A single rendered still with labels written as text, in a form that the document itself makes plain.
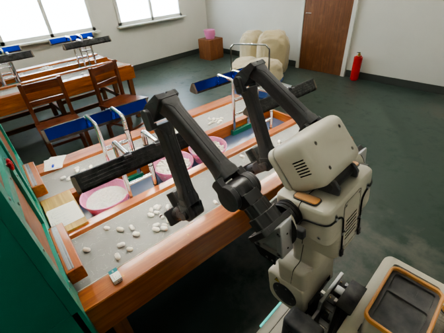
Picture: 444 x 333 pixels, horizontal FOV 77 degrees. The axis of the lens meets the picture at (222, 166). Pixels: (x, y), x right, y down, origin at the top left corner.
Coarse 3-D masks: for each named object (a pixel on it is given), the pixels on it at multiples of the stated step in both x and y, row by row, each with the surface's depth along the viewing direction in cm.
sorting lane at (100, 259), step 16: (288, 128) 210; (256, 144) 193; (240, 160) 178; (208, 176) 166; (208, 192) 154; (144, 208) 146; (208, 208) 144; (112, 224) 138; (128, 224) 138; (144, 224) 137; (160, 224) 136; (176, 224) 136; (80, 240) 131; (96, 240) 130; (112, 240) 130; (128, 240) 129; (144, 240) 128; (160, 240) 128; (80, 256) 123; (96, 256) 123; (112, 256) 122; (128, 256) 122; (96, 272) 116; (80, 288) 110
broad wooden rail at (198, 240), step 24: (264, 192) 148; (216, 216) 135; (240, 216) 140; (168, 240) 124; (192, 240) 124; (216, 240) 135; (144, 264) 115; (168, 264) 119; (192, 264) 131; (96, 288) 107; (120, 288) 107; (144, 288) 115; (96, 312) 104; (120, 312) 112
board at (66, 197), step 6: (66, 192) 155; (54, 198) 151; (60, 198) 151; (66, 198) 151; (72, 198) 151; (42, 204) 148; (48, 204) 148; (54, 204) 147; (60, 204) 147; (48, 210) 144; (78, 222) 135; (84, 222) 135; (66, 228) 133; (72, 228) 132
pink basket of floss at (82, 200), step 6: (114, 180) 165; (120, 180) 164; (102, 186) 165; (120, 186) 165; (90, 192) 160; (84, 198) 155; (126, 198) 154; (84, 204) 152; (114, 204) 146; (90, 210) 144; (96, 210) 143; (102, 210) 145
